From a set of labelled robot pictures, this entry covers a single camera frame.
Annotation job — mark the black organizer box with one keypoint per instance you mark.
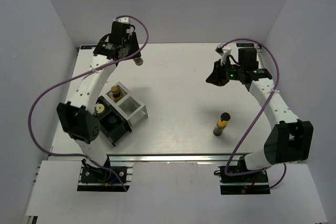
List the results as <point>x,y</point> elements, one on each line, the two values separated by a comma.
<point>113,134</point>

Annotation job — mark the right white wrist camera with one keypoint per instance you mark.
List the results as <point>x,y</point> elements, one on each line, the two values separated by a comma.
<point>224,52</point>

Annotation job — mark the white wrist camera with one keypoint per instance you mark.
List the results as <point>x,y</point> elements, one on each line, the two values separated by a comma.
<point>224,52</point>
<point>124,20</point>

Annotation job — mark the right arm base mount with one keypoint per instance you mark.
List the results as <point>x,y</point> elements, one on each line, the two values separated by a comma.
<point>253,184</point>

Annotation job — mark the yellow band spice bottle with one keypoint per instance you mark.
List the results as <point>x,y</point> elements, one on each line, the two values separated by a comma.
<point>221,124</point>

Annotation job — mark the black cap spice jar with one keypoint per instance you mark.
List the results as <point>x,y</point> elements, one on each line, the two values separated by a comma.
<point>113,121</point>
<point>138,61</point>

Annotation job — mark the left blue corner sticker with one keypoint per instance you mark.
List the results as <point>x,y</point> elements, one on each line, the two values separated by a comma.
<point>87,47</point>

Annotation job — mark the black cap spice jar front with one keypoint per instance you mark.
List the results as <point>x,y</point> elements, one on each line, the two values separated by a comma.
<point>113,121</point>

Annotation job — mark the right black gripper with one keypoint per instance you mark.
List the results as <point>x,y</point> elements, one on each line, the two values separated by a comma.
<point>217,77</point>

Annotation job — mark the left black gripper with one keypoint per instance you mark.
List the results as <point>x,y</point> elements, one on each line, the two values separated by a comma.
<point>133,40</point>

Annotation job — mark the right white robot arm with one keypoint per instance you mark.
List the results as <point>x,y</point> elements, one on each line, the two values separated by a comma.
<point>290,137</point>

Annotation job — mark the yellow label brown bottle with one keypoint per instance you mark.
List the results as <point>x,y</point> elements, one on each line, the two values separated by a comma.
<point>116,93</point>

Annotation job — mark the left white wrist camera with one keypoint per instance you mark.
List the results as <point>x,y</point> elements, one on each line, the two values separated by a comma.
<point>124,20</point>

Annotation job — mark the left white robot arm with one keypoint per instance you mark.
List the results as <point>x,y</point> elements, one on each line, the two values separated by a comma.
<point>76,115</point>

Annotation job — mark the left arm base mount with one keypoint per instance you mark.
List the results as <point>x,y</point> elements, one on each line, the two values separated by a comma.
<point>93,179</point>

